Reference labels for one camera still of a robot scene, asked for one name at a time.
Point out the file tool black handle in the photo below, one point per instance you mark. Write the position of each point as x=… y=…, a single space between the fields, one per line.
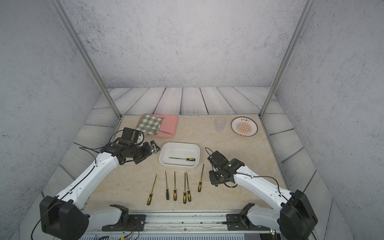
x=167 y=188

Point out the green checkered cloth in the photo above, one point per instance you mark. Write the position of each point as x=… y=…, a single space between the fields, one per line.
x=149 y=125

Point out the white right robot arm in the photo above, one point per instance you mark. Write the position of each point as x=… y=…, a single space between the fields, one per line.
x=291 y=213

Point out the pink tray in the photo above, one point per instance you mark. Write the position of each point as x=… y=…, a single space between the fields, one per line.
x=169 y=124

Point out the orange patterned plate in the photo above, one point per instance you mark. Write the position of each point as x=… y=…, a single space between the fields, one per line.
x=244 y=126

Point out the aluminium mounting rail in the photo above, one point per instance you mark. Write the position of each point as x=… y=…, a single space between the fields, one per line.
x=202 y=222

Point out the white storage box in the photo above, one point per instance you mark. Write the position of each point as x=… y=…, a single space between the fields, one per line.
x=179 y=150

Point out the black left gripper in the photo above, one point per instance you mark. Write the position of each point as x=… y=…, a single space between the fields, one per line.
x=149 y=151

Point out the aluminium frame post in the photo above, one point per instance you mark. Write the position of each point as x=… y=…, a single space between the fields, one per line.
x=305 y=15
x=68 y=26

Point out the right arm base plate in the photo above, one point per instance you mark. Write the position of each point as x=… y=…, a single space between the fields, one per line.
x=240 y=222

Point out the clear plastic cup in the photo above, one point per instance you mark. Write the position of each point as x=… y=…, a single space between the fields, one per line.
x=220 y=123

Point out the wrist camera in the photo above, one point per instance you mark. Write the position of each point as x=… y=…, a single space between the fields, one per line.
x=217 y=159
x=131 y=137

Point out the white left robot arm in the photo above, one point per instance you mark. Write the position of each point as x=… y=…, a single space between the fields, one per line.
x=62 y=215

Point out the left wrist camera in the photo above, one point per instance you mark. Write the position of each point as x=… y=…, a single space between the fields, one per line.
x=131 y=137

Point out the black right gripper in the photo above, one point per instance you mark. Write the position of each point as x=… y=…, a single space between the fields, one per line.
x=212 y=179

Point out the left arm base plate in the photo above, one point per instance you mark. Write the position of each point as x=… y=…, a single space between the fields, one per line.
x=127 y=222

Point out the left aluminium frame post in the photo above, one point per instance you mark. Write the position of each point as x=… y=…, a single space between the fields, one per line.
x=68 y=26

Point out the right aluminium frame post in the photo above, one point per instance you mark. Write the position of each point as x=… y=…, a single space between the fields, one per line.
x=305 y=15

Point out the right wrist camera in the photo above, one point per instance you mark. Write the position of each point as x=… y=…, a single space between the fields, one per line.
x=217 y=159

